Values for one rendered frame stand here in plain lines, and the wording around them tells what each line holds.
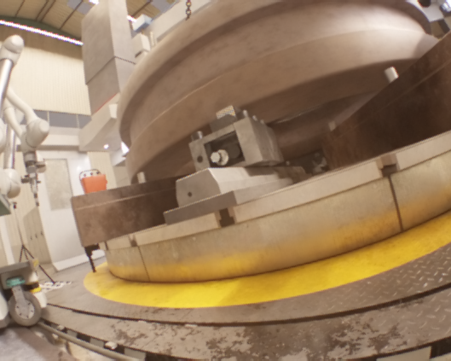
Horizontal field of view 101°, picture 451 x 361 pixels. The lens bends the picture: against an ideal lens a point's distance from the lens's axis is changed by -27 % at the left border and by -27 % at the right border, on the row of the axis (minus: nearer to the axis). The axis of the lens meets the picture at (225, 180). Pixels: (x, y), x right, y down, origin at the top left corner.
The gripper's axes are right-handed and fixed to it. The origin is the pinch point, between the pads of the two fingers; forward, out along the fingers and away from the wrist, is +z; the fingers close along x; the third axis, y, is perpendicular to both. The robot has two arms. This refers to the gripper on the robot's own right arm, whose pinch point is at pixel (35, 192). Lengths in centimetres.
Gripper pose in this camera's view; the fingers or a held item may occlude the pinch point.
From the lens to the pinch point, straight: 156.9
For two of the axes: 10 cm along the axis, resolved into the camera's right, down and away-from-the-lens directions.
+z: 3.0, 9.5, -0.9
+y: -7.3, 1.7, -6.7
